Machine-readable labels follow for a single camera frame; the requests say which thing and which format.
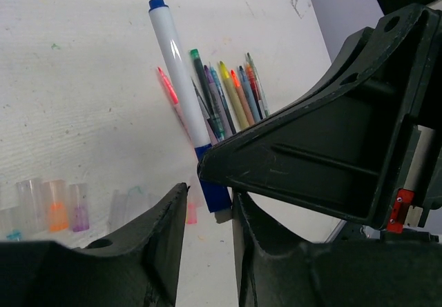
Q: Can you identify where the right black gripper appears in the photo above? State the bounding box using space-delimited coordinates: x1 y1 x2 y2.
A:
329 0 442 232

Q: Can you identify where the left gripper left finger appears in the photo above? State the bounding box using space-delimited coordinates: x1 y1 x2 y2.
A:
1 183 188 306

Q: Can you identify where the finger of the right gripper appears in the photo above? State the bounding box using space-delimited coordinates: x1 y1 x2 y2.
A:
196 3 442 230

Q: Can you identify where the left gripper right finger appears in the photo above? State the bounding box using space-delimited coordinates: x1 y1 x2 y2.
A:
232 192 441 306

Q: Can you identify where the pink highlighter pen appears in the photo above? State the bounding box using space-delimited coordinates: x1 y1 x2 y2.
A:
186 202 198 225
157 66 191 141

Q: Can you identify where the blue capped white pen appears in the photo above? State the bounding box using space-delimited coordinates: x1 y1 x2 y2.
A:
147 0 233 214

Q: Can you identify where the green highlighter pen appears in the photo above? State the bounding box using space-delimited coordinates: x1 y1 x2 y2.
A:
246 52 270 118

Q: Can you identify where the clear purple pen cap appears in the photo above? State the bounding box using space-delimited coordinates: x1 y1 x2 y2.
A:
69 184 90 232

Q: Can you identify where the teal pen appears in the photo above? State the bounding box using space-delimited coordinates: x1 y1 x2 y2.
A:
239 66 261 123

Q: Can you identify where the orange pen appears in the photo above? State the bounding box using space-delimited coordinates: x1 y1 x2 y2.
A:
230 70 255 126

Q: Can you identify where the yellow highlighter pen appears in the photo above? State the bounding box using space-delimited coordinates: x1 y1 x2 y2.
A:
219 61 249 130

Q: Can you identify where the clear orange pen cap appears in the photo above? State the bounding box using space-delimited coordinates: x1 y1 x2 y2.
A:
42 179 69 232

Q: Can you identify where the purple pen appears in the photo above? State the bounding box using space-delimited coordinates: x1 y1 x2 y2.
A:
204 65 231 139

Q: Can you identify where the clear teal pen cap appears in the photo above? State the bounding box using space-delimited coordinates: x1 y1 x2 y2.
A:
1 206 23 241

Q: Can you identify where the green gel pen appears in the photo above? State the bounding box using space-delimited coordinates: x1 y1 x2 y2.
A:
190 48 225 141

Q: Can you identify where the dark blue gel pen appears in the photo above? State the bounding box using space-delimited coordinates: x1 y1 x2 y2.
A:
193 81 218 146

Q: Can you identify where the aluminium front rail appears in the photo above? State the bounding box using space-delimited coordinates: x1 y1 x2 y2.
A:
325 220 347 243

